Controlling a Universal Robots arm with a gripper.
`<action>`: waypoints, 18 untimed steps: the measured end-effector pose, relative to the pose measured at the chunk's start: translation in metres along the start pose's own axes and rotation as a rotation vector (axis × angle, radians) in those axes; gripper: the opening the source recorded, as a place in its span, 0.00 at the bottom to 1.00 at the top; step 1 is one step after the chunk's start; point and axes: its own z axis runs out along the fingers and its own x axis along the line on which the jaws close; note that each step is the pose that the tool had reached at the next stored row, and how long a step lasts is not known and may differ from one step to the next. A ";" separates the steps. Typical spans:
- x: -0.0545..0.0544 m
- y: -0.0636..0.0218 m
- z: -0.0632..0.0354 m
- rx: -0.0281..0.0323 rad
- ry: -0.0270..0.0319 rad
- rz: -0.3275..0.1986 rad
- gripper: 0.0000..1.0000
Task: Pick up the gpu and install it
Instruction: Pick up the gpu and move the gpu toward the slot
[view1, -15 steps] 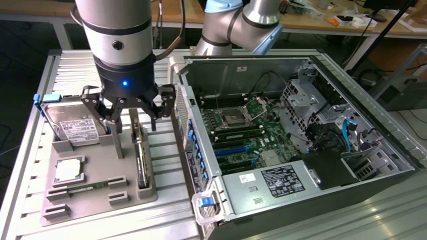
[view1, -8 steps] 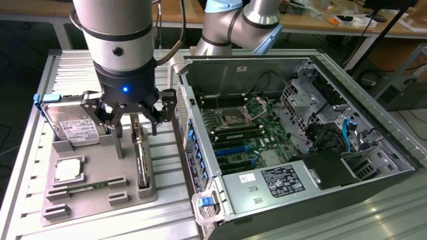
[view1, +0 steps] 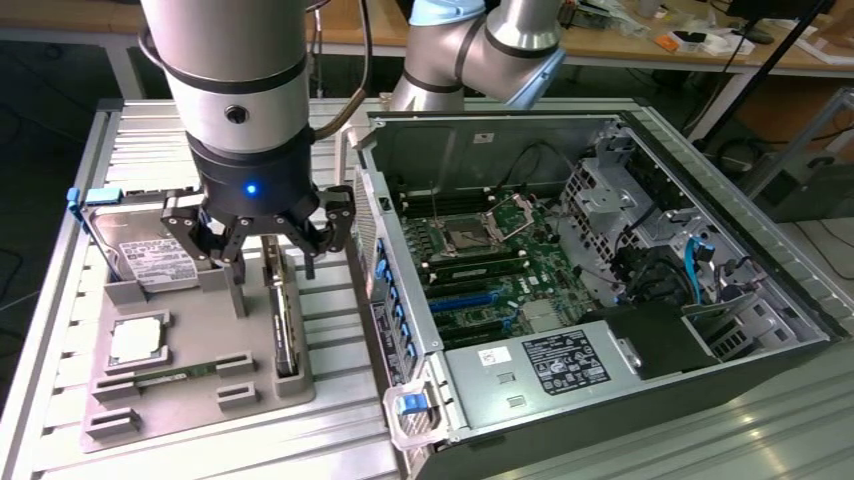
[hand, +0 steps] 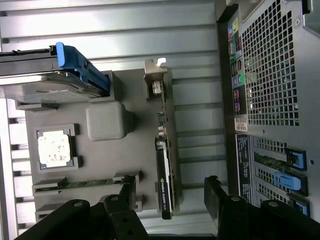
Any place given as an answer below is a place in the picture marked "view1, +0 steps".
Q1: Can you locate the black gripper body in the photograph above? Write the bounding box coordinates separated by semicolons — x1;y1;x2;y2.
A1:
185;124;323;224

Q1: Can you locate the graphics card with black fan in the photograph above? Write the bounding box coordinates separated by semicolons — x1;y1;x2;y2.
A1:
259;234;303;379

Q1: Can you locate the hard disk in blue caddy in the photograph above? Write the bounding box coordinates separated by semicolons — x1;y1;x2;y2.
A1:
65;185;216;294

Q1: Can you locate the grey parts rack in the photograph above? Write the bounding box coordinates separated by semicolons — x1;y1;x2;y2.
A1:
77;249;319;454

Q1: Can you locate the CPU socket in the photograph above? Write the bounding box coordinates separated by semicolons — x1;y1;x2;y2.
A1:
436;217;496;257

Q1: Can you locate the silver CPU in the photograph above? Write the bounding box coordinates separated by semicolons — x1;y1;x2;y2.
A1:
108;319;167;362

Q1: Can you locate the black RAM stick with label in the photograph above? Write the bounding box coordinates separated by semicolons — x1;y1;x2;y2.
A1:
425;257;530;285

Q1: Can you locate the blue expansion slot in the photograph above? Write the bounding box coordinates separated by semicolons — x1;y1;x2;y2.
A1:
425;292;500;315

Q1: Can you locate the silver socket cover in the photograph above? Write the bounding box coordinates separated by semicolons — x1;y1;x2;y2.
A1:
483;192;543;239

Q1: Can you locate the green RAM stick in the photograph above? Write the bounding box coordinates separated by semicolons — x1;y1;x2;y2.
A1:
135;363;220;387

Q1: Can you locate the green Dell motherboard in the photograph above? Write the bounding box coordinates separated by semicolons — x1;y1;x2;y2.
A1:
399;189;622;351

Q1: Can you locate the silver chipset heat sink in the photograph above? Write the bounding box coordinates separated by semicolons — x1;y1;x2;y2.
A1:
519;299;570;332

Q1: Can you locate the silver disk bay cage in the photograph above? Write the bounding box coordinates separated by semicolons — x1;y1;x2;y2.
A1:
559;124;670;262

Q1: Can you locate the grey power supply unit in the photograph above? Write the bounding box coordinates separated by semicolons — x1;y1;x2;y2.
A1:
441;319;647;437

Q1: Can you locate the white plastic packet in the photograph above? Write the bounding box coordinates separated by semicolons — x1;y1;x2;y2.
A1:
655;28;756;57

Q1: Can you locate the open black PC case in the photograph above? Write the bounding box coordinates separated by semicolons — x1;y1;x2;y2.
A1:
336;109;843;480

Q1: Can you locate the black stand pole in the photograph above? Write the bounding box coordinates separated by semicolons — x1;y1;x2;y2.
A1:
691;0;836;142

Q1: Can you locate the grey cabinet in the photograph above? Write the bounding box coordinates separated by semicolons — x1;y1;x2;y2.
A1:
759;154;854;224

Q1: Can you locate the black wire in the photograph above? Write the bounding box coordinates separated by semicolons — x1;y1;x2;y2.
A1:
499;142;576;194

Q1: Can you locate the black air duct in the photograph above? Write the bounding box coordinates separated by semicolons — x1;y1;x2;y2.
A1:
576;304;723;382

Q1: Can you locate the blue SATA wire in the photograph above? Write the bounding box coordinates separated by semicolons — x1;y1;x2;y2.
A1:
682;233;720;307

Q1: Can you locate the wooden desk white frame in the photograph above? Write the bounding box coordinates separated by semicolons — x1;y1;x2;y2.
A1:
0;0;854;146

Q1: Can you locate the aluminium profile frame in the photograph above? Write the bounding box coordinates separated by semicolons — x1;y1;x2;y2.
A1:
743;87;854;201

